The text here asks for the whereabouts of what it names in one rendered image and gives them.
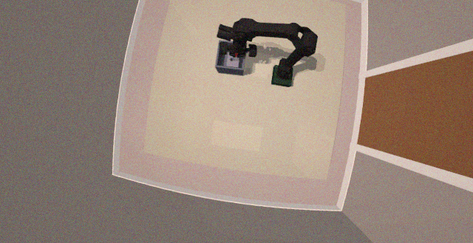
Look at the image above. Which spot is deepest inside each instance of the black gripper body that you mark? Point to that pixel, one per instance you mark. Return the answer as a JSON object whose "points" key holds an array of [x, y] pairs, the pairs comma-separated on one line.
{"points": [[235, 49]]}

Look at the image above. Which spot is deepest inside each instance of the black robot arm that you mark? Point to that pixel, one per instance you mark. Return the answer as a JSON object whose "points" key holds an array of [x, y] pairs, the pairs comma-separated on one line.
{"points": [[246, 29]]}

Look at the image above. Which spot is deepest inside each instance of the white square plate with hole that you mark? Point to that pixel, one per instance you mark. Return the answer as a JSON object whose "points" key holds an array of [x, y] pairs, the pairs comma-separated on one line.
{"points": [[231, 61]]}

